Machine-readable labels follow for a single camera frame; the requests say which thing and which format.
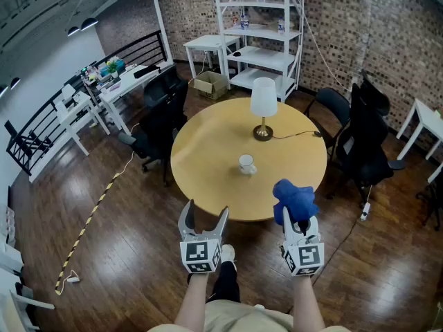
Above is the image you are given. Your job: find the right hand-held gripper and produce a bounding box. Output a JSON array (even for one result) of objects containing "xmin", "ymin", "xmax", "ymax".
[{"xmin": 280, "ymin": 206, "xmax": 325, "ymax": 277}]

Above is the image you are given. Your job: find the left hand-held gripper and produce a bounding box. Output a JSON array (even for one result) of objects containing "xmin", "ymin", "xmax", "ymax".
[{"xmin": 177, "ymin": 199, "xmax": 230, "ymax": 275}]

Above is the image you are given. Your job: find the blue cloth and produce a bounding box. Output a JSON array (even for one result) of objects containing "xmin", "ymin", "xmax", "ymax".
[{"xmin": 272, "ymin": 178, "xmax": 320, "ymax": 225}]

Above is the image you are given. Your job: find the white mug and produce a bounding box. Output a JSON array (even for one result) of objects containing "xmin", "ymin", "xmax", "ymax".
[{"xmin": 238, "ymin": 154, "xmax": 258, "ymax": 176}]

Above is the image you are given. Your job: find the person's right forearm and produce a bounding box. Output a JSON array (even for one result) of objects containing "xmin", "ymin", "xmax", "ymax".
[{"xmin": 292, "ymin": 275, "xmax": 326, "ymax": 331}]

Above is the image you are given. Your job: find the person's left forearm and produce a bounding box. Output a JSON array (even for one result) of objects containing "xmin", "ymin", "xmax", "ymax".
[{"xmin": 174, "ymin": 273, "xmax": 210, "ymax": 328}]

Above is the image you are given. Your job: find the person's white shoe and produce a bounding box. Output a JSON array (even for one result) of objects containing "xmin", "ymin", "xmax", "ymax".
[{"xmin": 220, "ymin": 243, "xmax": 237, "ymax": 271}]

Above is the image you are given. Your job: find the person's black-clad leg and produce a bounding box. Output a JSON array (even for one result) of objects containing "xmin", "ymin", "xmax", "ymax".
[{"xmin": 207, "ymin": 261, "xmax": 242, "ymax": 304}]

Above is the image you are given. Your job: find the person's beige clothing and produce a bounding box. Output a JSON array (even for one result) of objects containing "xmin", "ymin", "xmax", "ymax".
[{"xmin": 147, "ymin": 299, "xmax": 352, "ymax": 332}]

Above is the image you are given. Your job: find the black high-back office chair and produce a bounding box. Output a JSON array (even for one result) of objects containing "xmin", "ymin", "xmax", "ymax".
[{"xmin": 327, "ymin": 71, "xmax": 406, "ymax": 203}]

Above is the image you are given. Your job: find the black mesh office chair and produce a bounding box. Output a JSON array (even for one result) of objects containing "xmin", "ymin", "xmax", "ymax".
[{"xmin": 117, "ymin": 70, "xmax": 190, "ymax": 188}]

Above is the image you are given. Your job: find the black folding chair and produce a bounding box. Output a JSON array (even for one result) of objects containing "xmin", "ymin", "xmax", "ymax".
[{"xmin": 303, "ymin": 87, "xmax": 352, "ymax": 162}]

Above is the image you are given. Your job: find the white table lamp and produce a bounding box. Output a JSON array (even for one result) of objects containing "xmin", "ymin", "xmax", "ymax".
[{"xmin": 249, "ymin": 77, "xmax": 279, "ymax": 142}]

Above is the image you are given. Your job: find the open cardboard box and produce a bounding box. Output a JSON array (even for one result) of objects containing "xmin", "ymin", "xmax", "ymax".
[{"xmin": 193, "ymin": 70, "xmax": 229, "ymax": 100}]

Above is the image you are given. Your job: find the long white desk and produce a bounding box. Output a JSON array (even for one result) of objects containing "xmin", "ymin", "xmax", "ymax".
[{"xmin": 98, "ymin": 60, "xmax": 176, "ymax": 136}]

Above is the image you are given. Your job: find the black flat case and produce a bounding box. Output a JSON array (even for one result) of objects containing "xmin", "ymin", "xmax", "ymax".
[{"xmin": 133, "ymin": 64, "xmax": 162, "ymax": 80}]

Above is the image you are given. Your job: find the white side table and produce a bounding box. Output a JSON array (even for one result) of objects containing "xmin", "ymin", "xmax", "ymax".
[{"xmin": 396, "ymin": 98, "xmax": 443, "ymax": 183}]

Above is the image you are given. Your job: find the small white desk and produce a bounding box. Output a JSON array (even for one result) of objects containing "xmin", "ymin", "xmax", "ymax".
[{"xmin": 54, "ymin": 91, "xmax": 111, "ymax": 157}]

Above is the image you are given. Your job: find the white metal shelf rack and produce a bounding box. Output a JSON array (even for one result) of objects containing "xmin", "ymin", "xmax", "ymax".
[{"xmin": 211, "ymin": 0, "xmax": 305, "ymax": 104}]

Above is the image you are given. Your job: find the teal storage box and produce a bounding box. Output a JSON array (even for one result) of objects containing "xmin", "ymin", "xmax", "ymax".
[{"xmin": 99, "ymin": 59, "xmax": 125, "ymax": 77}]

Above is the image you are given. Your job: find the small potted plant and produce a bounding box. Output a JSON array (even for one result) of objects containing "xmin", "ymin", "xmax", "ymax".
[{"xmin": 105, "ymin": 59, "xmax": 120, "ymax": 79}]

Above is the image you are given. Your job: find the small white table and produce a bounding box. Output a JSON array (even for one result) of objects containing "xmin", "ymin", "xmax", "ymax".
[{"xmin": 183, "ymin": 34, "xmax": 242, "ymax": 80}]

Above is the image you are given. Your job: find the white storage rack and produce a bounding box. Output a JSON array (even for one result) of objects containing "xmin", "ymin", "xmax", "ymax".
[{"xmin": 0, "ymin": 233, "xmax": 56, "ymax": 332}]

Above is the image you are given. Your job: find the black lamp cable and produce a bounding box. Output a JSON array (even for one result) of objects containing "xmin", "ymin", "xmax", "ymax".
[{"xmin": 272, "ymin": 130, "xmax": 323, "ymax": 140}]

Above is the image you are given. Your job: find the yellow black striped floor cable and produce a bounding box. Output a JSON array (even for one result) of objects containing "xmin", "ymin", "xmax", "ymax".
[{"xmin": 54, "ymin": 172, "xmax": 122, "ymax": 296}]

